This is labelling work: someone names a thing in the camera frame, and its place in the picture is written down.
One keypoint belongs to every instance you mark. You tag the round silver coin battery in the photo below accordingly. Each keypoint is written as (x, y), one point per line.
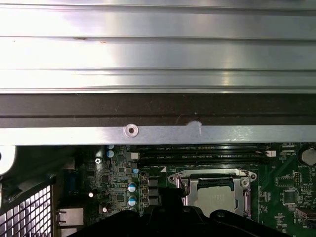
(307, 156)

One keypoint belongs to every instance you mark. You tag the CPU socket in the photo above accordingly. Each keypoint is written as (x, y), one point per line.
(251, 180)

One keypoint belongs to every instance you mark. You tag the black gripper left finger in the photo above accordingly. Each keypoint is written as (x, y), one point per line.
(138, 224)

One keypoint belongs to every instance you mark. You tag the black and grey PC case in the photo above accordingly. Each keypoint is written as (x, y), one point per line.
(74, 111)

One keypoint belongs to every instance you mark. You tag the green motherboard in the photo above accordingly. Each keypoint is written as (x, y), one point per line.
(269, 172)

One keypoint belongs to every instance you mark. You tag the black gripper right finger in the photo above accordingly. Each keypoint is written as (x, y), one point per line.
(209, 227)

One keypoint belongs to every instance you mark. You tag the black RAM slot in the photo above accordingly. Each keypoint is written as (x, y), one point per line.
(222, 163)
(222, 149)
(222, 158)

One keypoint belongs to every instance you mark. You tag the thin metal locking lever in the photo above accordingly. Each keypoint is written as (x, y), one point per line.
(182, 185)
(246, 202)

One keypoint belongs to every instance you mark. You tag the metal socket cover frame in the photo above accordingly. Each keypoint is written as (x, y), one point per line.
(190, 197)

